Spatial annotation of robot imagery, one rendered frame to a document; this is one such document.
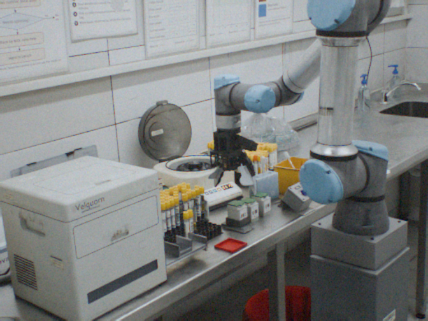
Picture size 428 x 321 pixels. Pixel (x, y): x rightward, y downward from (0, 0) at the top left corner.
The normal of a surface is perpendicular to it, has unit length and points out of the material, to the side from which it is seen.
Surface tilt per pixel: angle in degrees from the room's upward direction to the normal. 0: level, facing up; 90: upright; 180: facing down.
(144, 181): 89
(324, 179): 95
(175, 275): 0
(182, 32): 94
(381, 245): 90
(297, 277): 0
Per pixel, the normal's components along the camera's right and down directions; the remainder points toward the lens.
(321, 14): -0.73, 0.06
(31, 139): 0.76, 0.14
